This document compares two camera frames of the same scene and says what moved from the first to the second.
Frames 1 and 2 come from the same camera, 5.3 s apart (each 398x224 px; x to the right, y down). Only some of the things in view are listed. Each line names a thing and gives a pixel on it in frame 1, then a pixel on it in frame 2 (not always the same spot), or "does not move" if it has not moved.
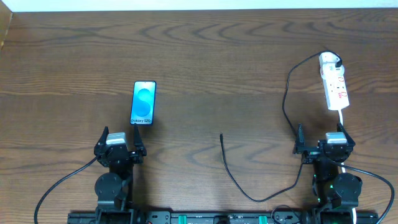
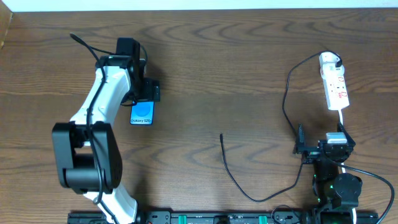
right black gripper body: x=325 y=149 does not move
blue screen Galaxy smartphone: x=143 y=102 does not move
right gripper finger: x=300 y=144 does not move
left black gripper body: x=117 y=152 to x=150 y=91
